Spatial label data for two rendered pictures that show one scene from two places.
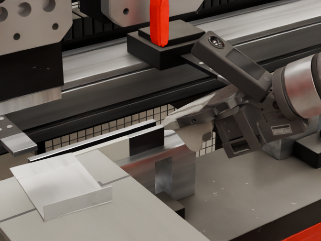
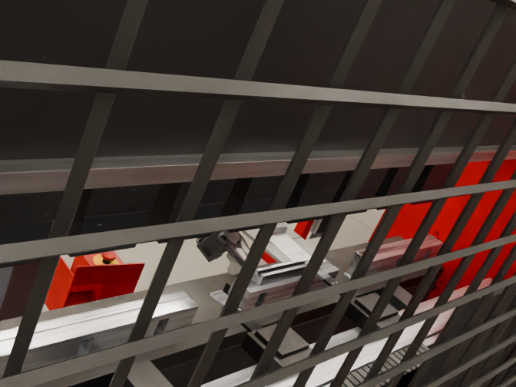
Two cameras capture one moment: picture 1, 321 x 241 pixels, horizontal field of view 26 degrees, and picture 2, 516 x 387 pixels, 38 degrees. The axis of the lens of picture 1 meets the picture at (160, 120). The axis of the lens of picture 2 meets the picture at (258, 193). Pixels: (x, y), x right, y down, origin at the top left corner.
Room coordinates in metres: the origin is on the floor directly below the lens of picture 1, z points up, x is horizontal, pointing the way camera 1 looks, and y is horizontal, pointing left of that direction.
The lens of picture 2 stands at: (2.37, -0.67, 1.86)
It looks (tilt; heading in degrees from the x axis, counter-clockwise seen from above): 22 degrees down; 158
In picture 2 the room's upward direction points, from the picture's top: 24 degrees clockwise
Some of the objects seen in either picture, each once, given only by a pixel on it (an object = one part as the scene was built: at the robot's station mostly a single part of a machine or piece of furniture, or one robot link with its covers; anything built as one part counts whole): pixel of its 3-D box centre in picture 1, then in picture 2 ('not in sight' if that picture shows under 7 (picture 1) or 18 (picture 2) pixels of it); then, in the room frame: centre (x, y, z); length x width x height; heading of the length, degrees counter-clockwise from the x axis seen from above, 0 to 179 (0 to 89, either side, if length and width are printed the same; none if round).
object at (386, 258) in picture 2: not in sight; (396, 258); (0.47, 0.62, 0.92); 0.50 x 0.06 x 0.10; 125
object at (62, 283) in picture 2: not in sight; (88, 274); (0.69, -0.35, 0.75); 0.20 x 0.16 x 0.18; 116
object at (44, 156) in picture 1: (99, 150); (282, 271); (0.84, 0.09, 0.98); 0.20 x 0.03 x 0.03; 125
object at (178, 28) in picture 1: (194, 54); (256, 325); (1.14, -0.06, 1.01); 0.26 x 0.12 x 0.05; 35
